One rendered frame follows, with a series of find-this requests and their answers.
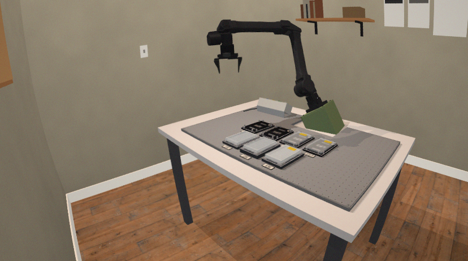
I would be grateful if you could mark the black rectangular pad with small corner posts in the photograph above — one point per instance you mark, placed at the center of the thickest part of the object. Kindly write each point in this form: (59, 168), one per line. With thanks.
(276, 133)

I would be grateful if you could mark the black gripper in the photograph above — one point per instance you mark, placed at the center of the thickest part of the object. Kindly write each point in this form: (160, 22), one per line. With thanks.
(233, 56)

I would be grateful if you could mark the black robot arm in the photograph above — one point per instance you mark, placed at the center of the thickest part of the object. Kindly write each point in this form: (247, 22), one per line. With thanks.
(304, 84)

